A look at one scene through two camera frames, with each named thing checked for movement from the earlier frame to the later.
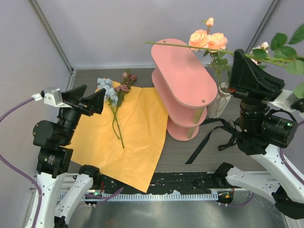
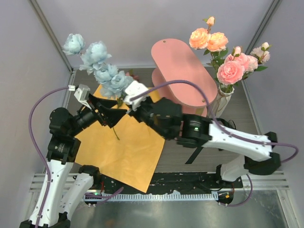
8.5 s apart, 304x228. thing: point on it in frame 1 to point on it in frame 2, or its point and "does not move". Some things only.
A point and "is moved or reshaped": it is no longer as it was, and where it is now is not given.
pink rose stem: (258, 53) does not move
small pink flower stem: (289, 54) is moved or reshaped
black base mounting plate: (163, 181) does not move
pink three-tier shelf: (185, 87) does not move
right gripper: (244, 74) to (136, 113)
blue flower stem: (111, 96) is moved or reshaped
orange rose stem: (202, 38) does not move
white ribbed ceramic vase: (214, 110) does not move
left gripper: (95, 101) to (110, 116)
